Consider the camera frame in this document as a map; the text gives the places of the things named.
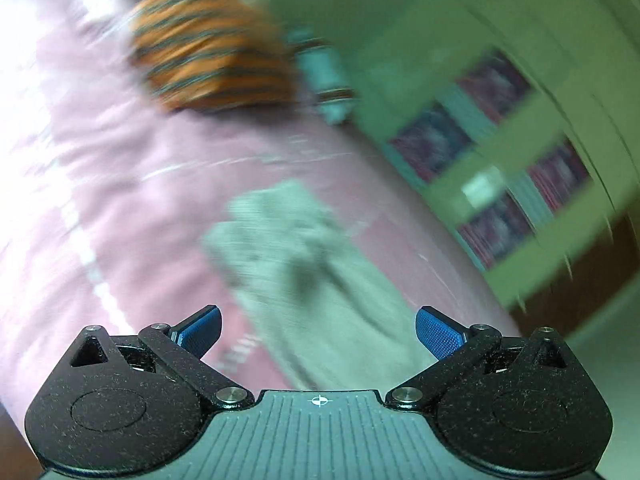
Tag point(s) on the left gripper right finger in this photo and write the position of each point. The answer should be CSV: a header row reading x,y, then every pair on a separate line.
x,y
457,350

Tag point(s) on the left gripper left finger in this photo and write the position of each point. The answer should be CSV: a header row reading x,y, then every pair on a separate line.
x,y
180,349

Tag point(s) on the grey pants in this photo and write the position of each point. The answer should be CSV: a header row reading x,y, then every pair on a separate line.
x,y
328,317

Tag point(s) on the lower left poster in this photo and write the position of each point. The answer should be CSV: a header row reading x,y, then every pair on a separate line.
x,y
495,232

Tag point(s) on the poster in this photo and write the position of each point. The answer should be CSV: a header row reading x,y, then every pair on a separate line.
x,y
431,143
495,232
496,85
558,175

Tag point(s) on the pink quilted bedspread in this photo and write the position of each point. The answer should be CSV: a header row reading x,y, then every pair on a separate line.
x,y
106,198

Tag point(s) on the lower right poster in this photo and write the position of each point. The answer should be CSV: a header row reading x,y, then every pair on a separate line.
x,y
558,175

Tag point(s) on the upper left poster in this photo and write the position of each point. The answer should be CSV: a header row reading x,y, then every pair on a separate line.
x,y
431,143

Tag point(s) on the upper right poster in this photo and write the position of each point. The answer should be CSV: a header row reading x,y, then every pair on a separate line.
x,y
496,85

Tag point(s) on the orange striped pillow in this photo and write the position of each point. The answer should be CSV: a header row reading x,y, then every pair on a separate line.
x,y
210,55

